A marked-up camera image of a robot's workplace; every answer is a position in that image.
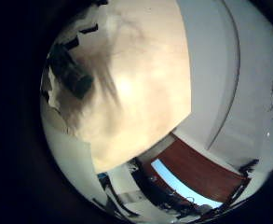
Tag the black electronics stack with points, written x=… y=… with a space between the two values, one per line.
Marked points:
x=154 y=189

